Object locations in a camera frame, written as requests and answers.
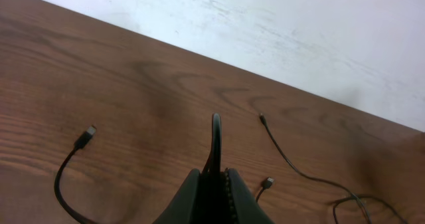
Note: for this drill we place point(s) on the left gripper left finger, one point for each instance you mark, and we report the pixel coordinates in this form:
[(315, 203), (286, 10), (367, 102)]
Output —
[(179, 210)]

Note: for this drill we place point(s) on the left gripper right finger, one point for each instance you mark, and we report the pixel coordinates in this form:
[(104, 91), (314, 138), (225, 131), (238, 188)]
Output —
[(244, 209)]

